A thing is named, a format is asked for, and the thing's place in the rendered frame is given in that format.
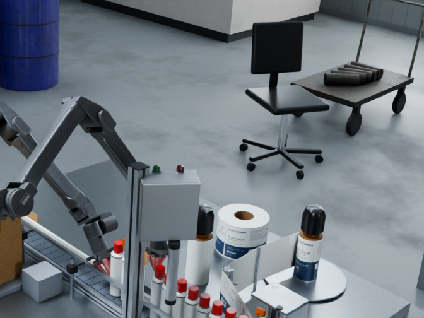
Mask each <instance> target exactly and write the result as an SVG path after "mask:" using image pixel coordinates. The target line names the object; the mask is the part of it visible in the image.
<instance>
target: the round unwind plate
mask: <svg viewBox="0 0 424 318"><path fill-rule="evenodd" d="M293 270H294V267H291V268H289V269H286V270H284V271H281V272H279V273H276V274H274V275H272V276H269V277H267V278H265V280H266V282H267V283H268V284H270V283H272V282H274V281H275V282H277V283H279V284H280V285H282V286H284V287H286V288H287V289H289V290H291V291H293V292H295V293H297V294H298V295H300V296H302V297H303V298H306V299H307V300H309V301H321V300H329V299H331V298H334V297H337V296H338V295H340V294H341V293H342V292H343V291H344V290H345V288H346V278H345V276H344V274H343V273H342V272H341V271H340V270H339V269H338V268H337V267H336V266H334V265H332V264H331V263H329V262H327V261H324V260H322V259H319V267H318V272H317V279H316V280H315V281H313V282H310V283H306V282H301V281H299V280H297V279H295V278H294V276H293Z"/></svg>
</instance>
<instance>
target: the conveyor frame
mask: <svg viewBox="0 0 424 318"><path fill-rule="evenodd" d="M24 250H25V256H27V257H28V258H29V259H31V260H32V261H33V262H35V263H37V264H38V263H40V262H42V261H47V262H48V263H50V264H51V265H53V266H54V267H55V268H57V269H58V270H60V271H61V272H62V282H63V283H65V284H67V285H68V286H69V287H70V274H69V273H68V272H67V271H66V270H65V269H64V268H62V267H61V266H60V265H58V264H56V263H55V262H54V261H52V260H50V259H49V258H48V257H46V256H45V255H43V254H42V253H40V252H39V251H37V250H36V249H34V248H33V247H32V246H30V245H28V244H27V243H26V242H24ZM74 290H75V291H76V292H78V293H79V294H81V295H82V296H84V297H85V298H87V299H88V300H89V301H91V302H92V303H94V304H95V305H96V306H98V307H100V308H101V309H102V310H104V311H105V312H106V313H108V314H109V315H111V316H112V317H113V318H122V308H121V307H119V306H118V305H116V304H115V303H114V302H112V301H111V300H109V299H108V298H106V297H105V296H103V295H102V294H100V293H99V292H97V291H96V290H94V289H93V288H92V287H90V286H88V285H87V284H86V283H84V282H83V281H81V280H80V279H78V278H77V277H75V276H74Z"/></svg>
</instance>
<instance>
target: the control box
mask: <svg viewBox="0 0 424 318"><path fill-rule="evenodd" d="M175 171H176V170H161V173H160V174H158V175H155V174H152V173H151V172H152V170H150V174H148V175H143V176H142V177H141V178H140V187H139V213H138V239H139V241H140V242H155V241H176V240H196V234H197V219H198V211H199V197H200V189H201V183H200V181H199V178H198V176H197V173H196V171H195V170H184V174H177V173H175Z"/></svg>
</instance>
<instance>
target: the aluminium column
mask: <svg viewBox="0 0 424 318"><path fill-rule="evenodd" d="M148 174H150V166H149V165H147V164H145V163H143V162H141V161H139V162H136V163H132V164H129V165H128V175H127V204H126V234H125V249H124V279H123V294H122V318H142V306H143V283H144V260H145V248H146V242H140V241H139V239H138V213H139V187H140V178H141V177H142V176H143V175H148Z"/></svg>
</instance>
